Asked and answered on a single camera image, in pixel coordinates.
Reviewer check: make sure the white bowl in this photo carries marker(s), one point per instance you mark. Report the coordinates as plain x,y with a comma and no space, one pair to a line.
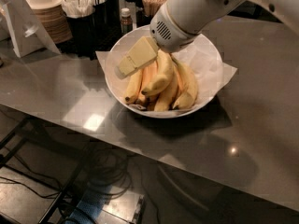
162,114

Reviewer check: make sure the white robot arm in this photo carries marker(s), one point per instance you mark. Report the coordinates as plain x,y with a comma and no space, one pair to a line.
286,11

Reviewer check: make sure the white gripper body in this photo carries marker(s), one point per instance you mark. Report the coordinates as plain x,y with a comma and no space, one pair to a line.
172,36

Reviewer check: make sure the black cup with packets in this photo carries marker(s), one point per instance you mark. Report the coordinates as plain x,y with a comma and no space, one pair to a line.
106,15

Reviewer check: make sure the orange-tinted banana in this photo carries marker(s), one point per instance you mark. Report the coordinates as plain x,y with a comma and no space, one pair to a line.
149,73

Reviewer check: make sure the white paper bag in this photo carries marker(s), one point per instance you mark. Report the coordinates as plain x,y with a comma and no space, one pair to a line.
21,25

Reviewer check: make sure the stack of brown bowls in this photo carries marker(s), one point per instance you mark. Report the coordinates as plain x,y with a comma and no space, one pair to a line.
55,23

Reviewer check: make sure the yellow banana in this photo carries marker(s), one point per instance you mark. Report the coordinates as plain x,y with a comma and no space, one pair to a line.
163,77
167,96
188,95
133,88

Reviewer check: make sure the metal box on floor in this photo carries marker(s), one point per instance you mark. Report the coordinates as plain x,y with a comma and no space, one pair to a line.
107,205

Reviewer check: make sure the small brown bottle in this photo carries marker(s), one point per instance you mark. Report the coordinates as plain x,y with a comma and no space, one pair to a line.
126,21

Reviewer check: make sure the black cup holding sticks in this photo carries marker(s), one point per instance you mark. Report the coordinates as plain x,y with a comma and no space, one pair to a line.
141,18

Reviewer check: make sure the black cup with napkins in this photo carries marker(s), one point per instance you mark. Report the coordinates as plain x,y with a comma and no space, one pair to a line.
79,14

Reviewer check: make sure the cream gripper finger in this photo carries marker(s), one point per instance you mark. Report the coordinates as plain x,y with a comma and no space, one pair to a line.
143,52

